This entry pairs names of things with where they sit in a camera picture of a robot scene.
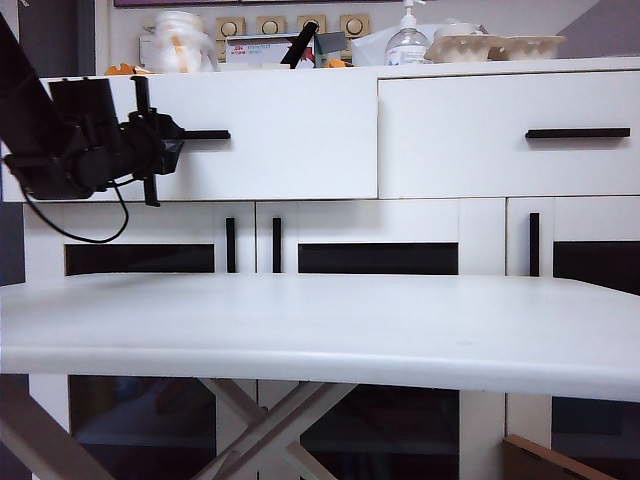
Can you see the white round container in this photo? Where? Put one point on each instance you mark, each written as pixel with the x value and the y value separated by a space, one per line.
pixel 460 29

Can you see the orange packet with brown chips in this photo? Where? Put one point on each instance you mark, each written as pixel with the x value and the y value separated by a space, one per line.
pixel 337 63

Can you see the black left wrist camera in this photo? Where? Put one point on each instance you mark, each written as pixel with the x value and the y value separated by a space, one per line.
pixel 82 110

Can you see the black slanted bar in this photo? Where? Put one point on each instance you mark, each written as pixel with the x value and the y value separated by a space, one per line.
pixel 299 45

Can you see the small white box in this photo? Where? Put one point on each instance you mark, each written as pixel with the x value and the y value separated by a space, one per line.
pixel 146 50

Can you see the white translucent plastic bag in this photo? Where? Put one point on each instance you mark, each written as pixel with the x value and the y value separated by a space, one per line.
pixel 370 47

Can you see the white printed cardboard box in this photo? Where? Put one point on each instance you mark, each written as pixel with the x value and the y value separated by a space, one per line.
pixel 255 50

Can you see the purple picture frame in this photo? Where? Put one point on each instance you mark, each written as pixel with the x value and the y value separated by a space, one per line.
pixel 320 1
pixel 175 2

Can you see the teal grey card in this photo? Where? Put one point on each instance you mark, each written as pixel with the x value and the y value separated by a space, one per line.
pixel 331 44

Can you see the white translucent plastic jar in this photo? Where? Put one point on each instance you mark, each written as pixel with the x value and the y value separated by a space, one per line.
pixel 180 45

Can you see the brown wooden board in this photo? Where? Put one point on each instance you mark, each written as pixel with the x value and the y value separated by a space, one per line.
pixel 540 457

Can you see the white glass-panel cabinet door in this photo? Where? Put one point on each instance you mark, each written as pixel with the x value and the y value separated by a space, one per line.
pixel 590 220
pixel 140 222
pixel 375 222

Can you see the white crossed table leg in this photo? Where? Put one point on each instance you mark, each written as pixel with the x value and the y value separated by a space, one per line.
pixel 232 397
pixel 320 407

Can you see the white sideboard cabinet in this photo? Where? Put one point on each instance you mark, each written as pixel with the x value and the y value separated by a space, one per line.
pixel 450 65

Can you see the wooden wall dimmer switch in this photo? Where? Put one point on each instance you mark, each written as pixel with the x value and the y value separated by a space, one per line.
pixel 271 26
pixel 355 25
pixel 230 29
pixel 320 22

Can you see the clear pump sanitizer bottle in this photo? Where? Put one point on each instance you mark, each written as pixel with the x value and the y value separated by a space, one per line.
pixel 406 45

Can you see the orange crumpled wrapper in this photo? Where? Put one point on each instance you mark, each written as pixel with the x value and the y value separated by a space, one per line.
pixel 122 69

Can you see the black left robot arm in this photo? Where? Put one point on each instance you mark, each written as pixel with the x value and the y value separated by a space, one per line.
pixel 30 105

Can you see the beige egg carton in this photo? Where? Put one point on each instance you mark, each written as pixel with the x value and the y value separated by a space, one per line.
pixel 500 47

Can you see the white cabinet drawer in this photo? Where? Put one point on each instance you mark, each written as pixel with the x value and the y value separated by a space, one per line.
pixel 280 110
pixel 500 100

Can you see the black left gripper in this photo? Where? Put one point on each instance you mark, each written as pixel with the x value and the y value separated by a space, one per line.
pixel 145 150

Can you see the brown slanted beam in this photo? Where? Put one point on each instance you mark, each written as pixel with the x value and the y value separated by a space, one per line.
pixel 45 435

